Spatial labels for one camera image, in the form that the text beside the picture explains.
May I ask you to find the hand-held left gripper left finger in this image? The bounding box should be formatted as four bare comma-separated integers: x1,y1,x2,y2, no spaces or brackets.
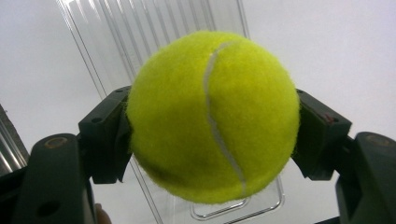
78,85,134,185

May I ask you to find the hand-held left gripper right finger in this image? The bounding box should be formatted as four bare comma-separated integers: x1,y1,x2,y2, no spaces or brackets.
290,88,353,181

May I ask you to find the yellow tennis ball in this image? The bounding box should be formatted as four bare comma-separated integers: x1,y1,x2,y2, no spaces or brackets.
125,30,302,204

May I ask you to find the clear plastic container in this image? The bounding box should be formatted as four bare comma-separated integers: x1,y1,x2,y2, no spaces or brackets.
57,0,286,224

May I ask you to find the aluminium floor rail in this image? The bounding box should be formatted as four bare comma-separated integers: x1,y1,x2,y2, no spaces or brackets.
0,104,31,175

